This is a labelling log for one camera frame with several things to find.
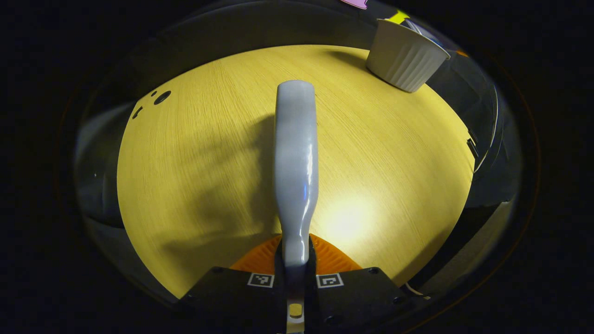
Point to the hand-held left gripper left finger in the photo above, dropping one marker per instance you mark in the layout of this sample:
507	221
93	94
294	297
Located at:
232	297

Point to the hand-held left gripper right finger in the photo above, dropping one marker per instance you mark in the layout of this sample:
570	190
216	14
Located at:
357	297

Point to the small grey broom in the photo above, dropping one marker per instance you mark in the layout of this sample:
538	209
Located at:
297	153

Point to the white ribbed garbage bin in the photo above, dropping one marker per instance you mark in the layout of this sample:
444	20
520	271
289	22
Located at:
403	60

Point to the yellow wooden desktop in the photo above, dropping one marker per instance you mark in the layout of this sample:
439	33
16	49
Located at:
209	139

